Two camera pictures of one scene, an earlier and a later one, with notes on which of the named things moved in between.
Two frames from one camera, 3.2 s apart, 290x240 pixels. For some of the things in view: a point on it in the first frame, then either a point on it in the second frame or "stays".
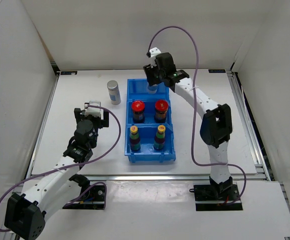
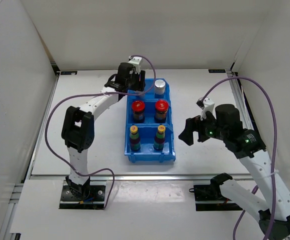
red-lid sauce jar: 138,107 stays
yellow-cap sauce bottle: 159,142 stays
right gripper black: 149,70 → 195,124
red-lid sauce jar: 161,108 stays
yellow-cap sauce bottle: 134,139 stays
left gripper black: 79,114 → 141,84
